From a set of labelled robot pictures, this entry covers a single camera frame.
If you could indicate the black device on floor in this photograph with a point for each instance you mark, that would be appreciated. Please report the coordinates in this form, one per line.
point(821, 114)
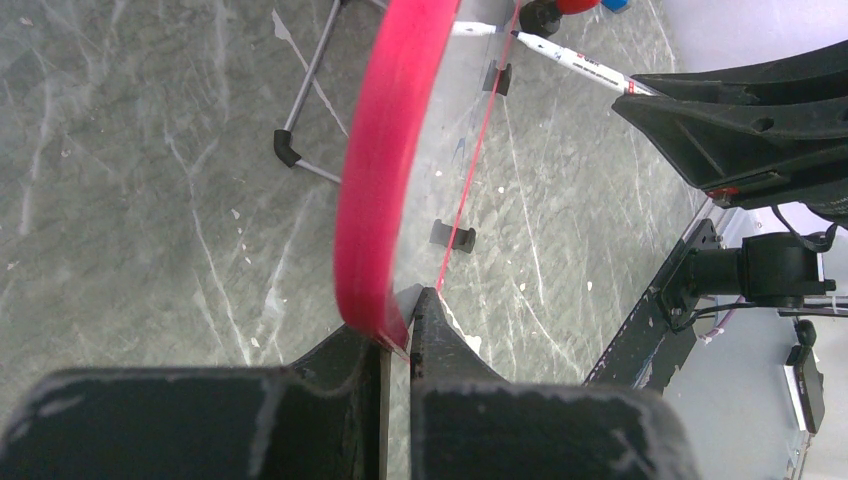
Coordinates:
point(804, 380)

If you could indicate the white blue whiteboard marker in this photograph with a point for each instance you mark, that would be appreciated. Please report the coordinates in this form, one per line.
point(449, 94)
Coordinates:
point(584, 66)

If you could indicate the aluminium base frame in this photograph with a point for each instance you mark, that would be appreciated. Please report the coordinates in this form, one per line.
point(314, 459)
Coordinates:
point(732, 397)

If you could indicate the black whiteboard foot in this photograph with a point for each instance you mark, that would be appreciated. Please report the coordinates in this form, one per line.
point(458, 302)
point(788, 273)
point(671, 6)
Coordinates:
point(454, 238)
point(497, 79)

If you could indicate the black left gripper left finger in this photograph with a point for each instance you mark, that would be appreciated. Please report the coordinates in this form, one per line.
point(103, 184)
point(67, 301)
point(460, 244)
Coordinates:
point(322, 417)

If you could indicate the black base beam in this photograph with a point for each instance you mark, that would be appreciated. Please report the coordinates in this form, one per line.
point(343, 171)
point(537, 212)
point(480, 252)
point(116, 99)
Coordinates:
point(645, 353)

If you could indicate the pink-framed whiteboard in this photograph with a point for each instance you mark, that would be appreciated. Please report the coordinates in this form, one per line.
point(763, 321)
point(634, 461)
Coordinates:
point(416, 139)

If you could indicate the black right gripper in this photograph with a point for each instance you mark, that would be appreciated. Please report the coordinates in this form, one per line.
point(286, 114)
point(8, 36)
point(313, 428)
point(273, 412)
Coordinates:
point(754, 136)

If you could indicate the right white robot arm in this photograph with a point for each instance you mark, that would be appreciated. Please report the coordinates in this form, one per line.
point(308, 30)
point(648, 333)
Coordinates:
point(771, 270)

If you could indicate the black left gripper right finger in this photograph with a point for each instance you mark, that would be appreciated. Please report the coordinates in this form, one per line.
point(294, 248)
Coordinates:
point(468, 422)

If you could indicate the blue square block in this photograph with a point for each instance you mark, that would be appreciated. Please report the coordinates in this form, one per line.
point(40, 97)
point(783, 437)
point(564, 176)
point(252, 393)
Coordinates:
point(616, 6)

